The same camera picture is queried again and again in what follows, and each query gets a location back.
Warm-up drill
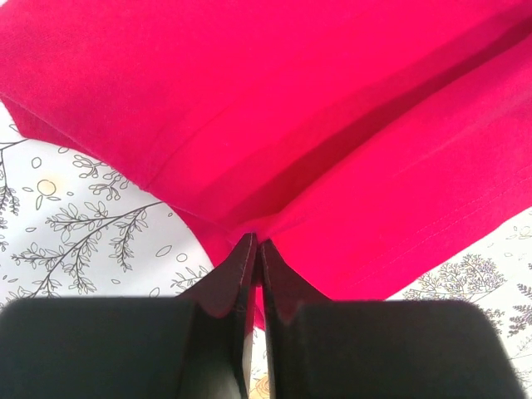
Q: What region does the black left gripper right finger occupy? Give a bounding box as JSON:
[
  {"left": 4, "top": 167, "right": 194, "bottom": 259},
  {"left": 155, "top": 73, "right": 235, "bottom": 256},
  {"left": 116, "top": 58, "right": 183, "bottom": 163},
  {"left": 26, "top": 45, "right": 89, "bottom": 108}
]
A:
[{"left": 259, "top": 241, "right": 524, "bottom": 398}]

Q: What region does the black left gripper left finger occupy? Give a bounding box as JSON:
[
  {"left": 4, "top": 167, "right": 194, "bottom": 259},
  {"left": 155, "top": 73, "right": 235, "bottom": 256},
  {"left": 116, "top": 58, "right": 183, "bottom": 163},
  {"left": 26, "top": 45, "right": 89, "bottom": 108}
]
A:
[{"left": 1, "top": 234, "right": 258, "bottom": 398}]

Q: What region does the red t shirt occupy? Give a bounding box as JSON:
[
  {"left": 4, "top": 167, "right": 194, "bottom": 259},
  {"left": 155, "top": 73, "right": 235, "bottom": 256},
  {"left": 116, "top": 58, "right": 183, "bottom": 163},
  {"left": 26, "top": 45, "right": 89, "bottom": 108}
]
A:
[{"left": 0, "top": 0, "right": 532, "bottom": 333}]

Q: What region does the floral table mat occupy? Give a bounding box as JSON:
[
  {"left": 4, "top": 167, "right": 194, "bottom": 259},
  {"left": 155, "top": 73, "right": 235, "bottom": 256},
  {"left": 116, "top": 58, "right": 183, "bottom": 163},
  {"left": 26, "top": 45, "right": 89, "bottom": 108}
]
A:
[{"left": 1, "top": 111, "right": 531, "bottom": 394}]

